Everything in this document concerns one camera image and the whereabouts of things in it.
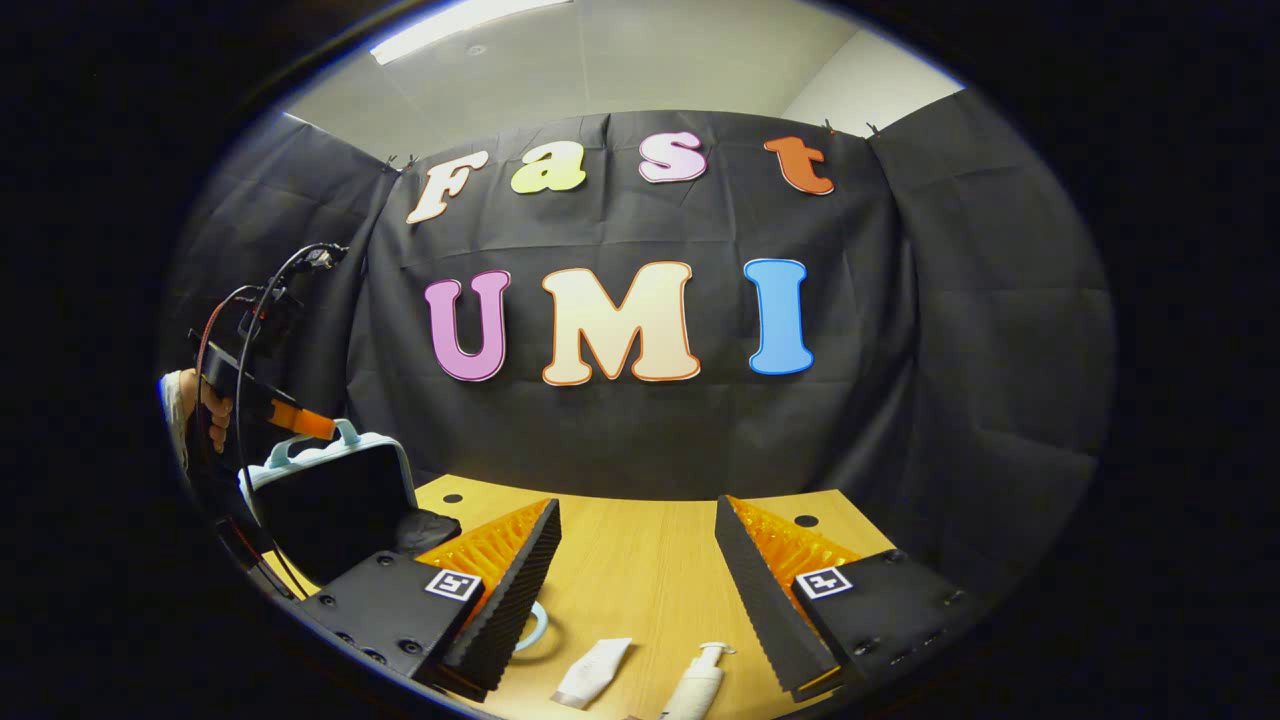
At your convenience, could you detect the white pump bottle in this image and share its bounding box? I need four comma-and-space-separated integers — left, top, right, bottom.
660, 642, 738, 720

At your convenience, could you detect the light blue suitcase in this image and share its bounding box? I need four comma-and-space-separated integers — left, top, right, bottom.
238, 420, 549, 653

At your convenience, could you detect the white skin care tube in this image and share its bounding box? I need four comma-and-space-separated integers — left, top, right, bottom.
552, 637, 633, 711

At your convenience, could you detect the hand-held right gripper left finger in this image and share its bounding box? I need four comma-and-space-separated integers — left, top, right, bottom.
297, 498, 563, 703

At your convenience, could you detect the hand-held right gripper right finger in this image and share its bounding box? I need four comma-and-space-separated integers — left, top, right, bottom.
714, 494, 986, 701

